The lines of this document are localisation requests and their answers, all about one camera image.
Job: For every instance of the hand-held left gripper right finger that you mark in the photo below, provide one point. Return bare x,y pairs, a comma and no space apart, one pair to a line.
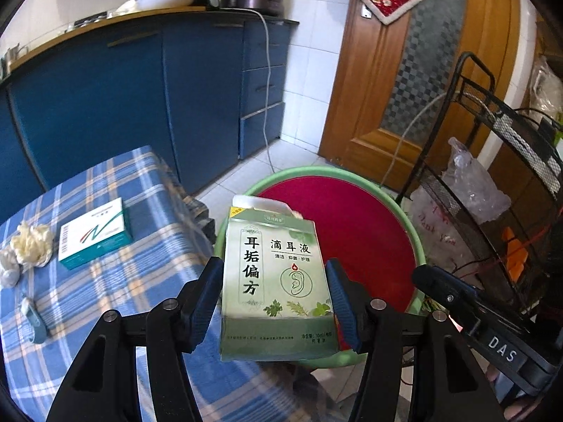
341,303

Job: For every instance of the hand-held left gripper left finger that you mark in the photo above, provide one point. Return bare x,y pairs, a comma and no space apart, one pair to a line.
204,312

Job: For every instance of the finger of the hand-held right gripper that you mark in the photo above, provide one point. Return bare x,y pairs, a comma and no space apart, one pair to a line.
440,285

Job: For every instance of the pale green medicine box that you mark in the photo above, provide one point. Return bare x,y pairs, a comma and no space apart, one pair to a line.
272,281

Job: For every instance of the person's right hand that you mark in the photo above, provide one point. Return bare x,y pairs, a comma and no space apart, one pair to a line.
517,409

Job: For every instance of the white bag with red print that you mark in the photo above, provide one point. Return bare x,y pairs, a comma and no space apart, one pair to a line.
433,224

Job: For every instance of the blue plaid tablecloth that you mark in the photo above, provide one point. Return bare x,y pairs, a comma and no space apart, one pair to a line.
110,294

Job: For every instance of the clear plastic bag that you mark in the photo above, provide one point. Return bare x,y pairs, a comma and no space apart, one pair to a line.
475,184

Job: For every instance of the white and teal box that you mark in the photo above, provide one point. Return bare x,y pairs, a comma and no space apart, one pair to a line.
92,233

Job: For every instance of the small pale blue bottle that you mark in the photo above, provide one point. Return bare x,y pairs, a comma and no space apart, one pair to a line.
33,321

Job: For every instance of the crumpled white tissue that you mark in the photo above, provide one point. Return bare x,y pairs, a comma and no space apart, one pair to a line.
31,244

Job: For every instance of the wooden door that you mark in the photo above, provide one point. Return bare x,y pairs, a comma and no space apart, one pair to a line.
374,96

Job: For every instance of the crumpled white wrapper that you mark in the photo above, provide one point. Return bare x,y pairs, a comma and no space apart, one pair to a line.
9,268

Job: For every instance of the blue kitchen cabinet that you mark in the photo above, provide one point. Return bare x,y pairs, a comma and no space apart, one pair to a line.
110,110

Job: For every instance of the blue drawer unit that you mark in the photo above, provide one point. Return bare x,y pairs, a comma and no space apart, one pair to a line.
259,88

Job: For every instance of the clear plastic tray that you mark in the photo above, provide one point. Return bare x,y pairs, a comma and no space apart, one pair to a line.
90,20

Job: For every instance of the small white bowl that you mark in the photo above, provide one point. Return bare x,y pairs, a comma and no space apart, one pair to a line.
127,6

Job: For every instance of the metal kettle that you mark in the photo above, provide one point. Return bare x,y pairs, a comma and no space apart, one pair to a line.
11,59

